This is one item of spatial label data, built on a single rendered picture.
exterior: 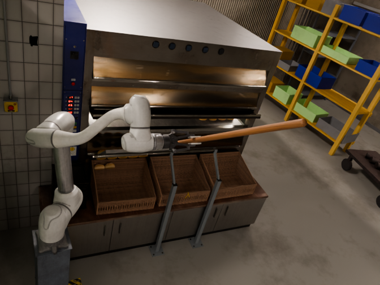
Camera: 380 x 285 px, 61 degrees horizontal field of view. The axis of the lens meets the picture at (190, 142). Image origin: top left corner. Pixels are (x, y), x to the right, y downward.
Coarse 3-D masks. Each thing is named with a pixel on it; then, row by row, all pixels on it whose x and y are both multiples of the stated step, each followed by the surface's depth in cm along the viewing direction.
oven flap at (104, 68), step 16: (96, 64) 263; (112, 64) 268; (128, 64) 274; (144, 64) 281; (160, 64) 287; (176, 64) 294; (192, 64) 301; (128, 80) 276; (144, 80) 282; (160, 80) 289; (176, 80) 298; (192, 80) 305; (208, 80) 313; (224, 80) 321; (240, 80) 329; (256, 80) 338
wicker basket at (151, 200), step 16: (96, 160) 314; (112, 160) 321; (128, 160) 329; (144, 160) 336; (112, 176) 328; (128, 176) 335; (144, 176) 338; (96, 192) 291; (112, 192) 320; (128, 192) 325; (144, 192) 331; (96, 208) 292; (112, 208) 303; (128, 208) 303; (144, 208) 312
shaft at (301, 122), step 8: (296, 120) 112; (304, 120) 110; (248, 128) 136; (256, 128) 131; (264, 128) 127; (272, 128) 123; (280, 128) 119; (288, 128) 116; (208, 136) 165; (216, 136) 158; (224, 136) 152; (232, 136) 147
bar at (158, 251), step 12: (96, 156) 269; (108, 156) 274; (120, 156) 279; (216, 156) 322; (216, 168) 320; (216, 180) 319; (216, 192) 325; (168, 204) 307; (168, 216) 317; (204, 216) 344; (192, 240) 369; (156, 252) 344
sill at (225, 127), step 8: (104, 128) 304; (112, 128) 307; (120, 128) 310; (128, 128) 314; (152, 128) 324; (160, 128) 328; (168, 128) 331; (176, 128) 336; (184, 128) 339; (192, 128) 343; (200, 128) 348; (208, 128) 352; (216, 128) 357; (224, 128) 362; (232, 128) 367; (240, 128) 372
